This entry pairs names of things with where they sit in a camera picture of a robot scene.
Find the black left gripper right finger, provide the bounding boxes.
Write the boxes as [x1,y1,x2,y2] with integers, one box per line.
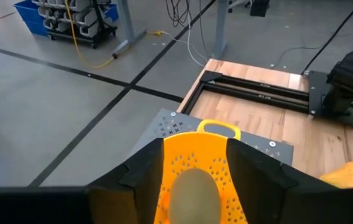
[226,138,353,224]

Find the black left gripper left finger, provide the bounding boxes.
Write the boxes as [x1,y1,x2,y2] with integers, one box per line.
[0,138,165,224]

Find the brown green toy kiwi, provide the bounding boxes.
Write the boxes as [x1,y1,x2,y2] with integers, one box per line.
[167,167,222,224]

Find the yellow toy corn cob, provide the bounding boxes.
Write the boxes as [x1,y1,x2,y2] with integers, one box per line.
[319,159,353,190]

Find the grey perforated metal stand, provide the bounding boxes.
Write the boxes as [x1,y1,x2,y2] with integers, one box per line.
[126,108,295,166]

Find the yellow plastic colander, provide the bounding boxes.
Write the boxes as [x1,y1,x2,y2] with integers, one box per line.
[153,119,249,224]

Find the rack with grey bins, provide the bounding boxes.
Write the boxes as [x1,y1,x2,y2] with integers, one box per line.
[31,0,118,50]

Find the blue storage bin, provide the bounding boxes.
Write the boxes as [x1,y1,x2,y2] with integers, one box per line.
[13,0,49,37]

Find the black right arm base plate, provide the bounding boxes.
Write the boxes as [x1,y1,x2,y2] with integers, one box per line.
[308,70,353,129]

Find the white floor cable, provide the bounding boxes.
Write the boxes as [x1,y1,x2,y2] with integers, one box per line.
[160,0,209,68]

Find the yellow floor cable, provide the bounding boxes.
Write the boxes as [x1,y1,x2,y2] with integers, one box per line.
[63,0,165,70]

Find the black hanging desk cables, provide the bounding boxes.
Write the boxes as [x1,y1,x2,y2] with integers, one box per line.
[165,0,207,29]

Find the black power cable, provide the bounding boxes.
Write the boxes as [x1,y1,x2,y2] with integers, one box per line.
[301,9,353,76]

